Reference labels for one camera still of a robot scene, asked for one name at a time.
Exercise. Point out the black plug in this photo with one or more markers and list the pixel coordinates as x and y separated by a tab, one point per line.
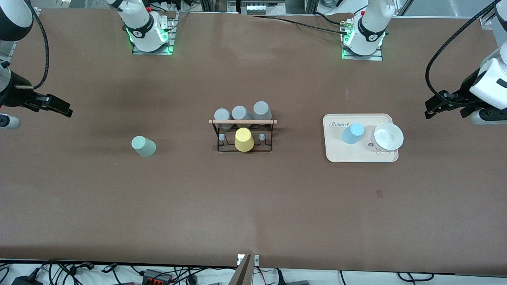
281	277

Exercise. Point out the yellow cup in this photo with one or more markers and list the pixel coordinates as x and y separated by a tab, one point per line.
244	140

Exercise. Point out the light blue cup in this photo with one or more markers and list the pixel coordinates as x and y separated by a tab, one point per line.
352	133

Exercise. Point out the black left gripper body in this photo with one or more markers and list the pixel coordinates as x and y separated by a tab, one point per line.
466	92

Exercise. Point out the metal camera mount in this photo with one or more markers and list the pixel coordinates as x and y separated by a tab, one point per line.
245	273

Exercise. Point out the white bowl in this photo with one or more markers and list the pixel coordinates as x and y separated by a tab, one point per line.
389	136

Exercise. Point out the aluminium frame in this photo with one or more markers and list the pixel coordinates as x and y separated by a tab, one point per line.
218	4

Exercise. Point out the aluminium corner profile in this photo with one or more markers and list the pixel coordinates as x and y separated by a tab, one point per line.
488	18

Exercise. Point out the black power adapter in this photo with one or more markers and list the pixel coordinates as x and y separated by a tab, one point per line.
25	281

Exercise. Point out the black orange terminal block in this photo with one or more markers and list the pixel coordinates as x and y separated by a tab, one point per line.
156	276

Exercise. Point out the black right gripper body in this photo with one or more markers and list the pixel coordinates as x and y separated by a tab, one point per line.
14	97

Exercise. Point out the pale green cup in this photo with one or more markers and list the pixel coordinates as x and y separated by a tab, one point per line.
143	146

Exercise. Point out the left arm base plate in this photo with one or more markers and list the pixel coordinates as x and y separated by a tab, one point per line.
376	57

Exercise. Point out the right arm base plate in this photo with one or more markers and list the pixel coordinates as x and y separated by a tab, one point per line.
152	52

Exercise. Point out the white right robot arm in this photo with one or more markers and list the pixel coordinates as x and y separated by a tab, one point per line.
140	23

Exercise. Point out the beige rabbit print tray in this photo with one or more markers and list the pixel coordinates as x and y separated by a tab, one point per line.
336	148

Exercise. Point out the grey cup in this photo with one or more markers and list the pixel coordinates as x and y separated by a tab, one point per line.
261	109
222	114
240	112

